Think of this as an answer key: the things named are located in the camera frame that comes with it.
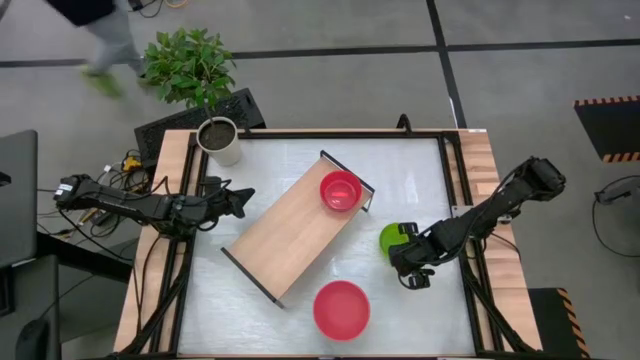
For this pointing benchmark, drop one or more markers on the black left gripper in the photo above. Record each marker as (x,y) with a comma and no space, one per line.
(217,205)

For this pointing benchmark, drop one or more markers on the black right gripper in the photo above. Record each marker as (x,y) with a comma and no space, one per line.
(417,250)

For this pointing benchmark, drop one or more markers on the large red bowl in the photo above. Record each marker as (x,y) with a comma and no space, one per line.
(341,311)

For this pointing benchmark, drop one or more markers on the small red bowl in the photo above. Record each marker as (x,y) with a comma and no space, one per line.
(340,191)

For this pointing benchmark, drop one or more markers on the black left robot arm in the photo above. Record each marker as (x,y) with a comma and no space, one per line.
(125,202)

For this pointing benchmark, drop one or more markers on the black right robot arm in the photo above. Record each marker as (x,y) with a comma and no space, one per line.
(500,200)

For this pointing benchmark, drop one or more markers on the wooden shelf black metal legs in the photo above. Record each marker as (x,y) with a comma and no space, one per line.
(290,225)

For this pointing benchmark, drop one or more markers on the white cup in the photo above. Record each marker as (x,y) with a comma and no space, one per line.
(228,156)

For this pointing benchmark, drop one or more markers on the yellow plug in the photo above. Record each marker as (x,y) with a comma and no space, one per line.
(132,163)

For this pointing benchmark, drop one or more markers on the black clamp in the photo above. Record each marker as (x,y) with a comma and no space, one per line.
(404,124)

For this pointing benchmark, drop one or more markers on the green leafy plant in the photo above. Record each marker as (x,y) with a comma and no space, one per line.
(187,65)

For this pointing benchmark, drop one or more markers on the hazard-striped black mat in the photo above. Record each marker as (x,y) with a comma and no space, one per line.
(557,325)
(612,127)

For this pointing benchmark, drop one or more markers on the person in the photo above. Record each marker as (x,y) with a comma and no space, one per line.
(112,35)

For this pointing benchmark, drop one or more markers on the grey device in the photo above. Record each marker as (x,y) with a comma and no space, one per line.
(617,190)

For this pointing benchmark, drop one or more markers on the dark grey desk panel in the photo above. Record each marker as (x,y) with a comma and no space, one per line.
(27,290)
(17,200)

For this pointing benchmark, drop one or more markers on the black computer mouse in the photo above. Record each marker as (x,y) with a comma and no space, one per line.
(32,342)

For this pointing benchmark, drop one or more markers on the black table frame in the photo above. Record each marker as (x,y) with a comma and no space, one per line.
(462,165)

